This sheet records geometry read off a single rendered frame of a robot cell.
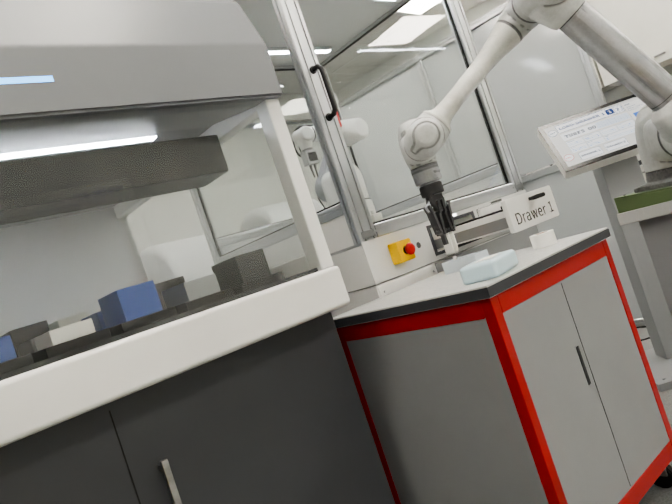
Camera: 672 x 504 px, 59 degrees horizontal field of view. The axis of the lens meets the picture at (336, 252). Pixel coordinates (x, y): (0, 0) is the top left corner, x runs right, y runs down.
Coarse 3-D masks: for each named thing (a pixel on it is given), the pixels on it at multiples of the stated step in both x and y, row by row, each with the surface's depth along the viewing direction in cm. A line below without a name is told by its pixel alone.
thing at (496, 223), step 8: (488, 216) 197; (496, 216) 194; (504, 216) 192; (464, 224) 204; (472, 224) 202; (480, 224) 200; (488, 224) 197; (496, 224) 195; (504, 224) 193; (456, 232) 208; (464, 232) 205; (472, 232) 202; (480, 232) 200; (488, 232) 198; (496, 232) 196; (440, 240) 213; (456, 240) 208; (464, 240) 206; (440, 248) 214
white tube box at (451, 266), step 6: (480, 252) 187; (486, 252) 189; (462, 258) 187; (468, 258) 185; (474, 258) 184; (444, 264) 192; (450, 264) 190; (456, 264) 189; (462, 264) 187; (444, 270) 192; (450, 270) 191; (456, 270) 189
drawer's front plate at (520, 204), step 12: (528, 192) 198; (540, 192) 203; (504, 204) 189; (516, 204) 192; (528, 204) 197; (540, 204) 201; (552, 204) 206; (528, 216) 195; (540, 216) 199; (552, 216) 204; (516, 228) 189
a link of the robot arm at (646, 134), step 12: (648, 108) 193; (636, 120) 197; (648, 120) 192; (636, 132) 198; (648, 132) 191; (648, 144) 192; (648, 156) 195; (660, 156) 190; (648, 168) 197; (660, 168) 193
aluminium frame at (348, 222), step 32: (288, 0) 197; (448, 0) 256; (288, 32) 195; (320, 96) 196; (480, 96) 256; (320, 128) 194; (512, 160) 259; (352, 192) 196; (480, 192) 239; (512, 192) 252; (320, 224) 206; (352, 224) 194; (384, 224) 201; (416, 224) 211
